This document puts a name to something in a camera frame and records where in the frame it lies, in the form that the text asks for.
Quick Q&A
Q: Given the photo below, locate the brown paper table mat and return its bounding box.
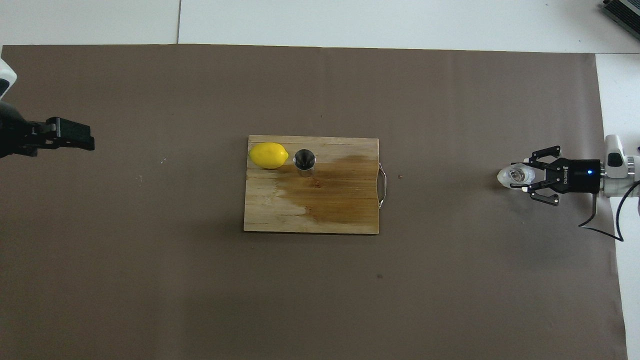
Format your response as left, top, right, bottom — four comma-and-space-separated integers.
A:
0, 44, 628, 360

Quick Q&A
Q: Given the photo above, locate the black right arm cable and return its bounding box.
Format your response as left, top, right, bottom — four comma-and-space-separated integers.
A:
579, 180, 640, 242

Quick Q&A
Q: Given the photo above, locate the clear faceted glass cup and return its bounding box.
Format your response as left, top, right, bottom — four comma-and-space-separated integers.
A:
496, 162, 536, 190

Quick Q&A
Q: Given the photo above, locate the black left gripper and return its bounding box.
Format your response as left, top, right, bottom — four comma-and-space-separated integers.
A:
0, 102, 96, 158

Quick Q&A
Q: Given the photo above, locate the steel double jigger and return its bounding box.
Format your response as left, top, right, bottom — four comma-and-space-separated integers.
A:
293, 148, 317, 178

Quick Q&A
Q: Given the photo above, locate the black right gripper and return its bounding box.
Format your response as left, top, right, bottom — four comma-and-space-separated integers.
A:
510, 145, 603, 207

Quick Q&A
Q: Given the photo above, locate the wooden cutting board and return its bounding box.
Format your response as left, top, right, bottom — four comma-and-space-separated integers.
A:
243, 135, 388, 235

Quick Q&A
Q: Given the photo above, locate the grey ribbed device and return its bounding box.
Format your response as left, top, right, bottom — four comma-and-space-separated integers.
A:
600, 0, 640, 28

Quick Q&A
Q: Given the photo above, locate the yellow lemon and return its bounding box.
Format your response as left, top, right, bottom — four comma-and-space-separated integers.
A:
248, 142, 290, 170

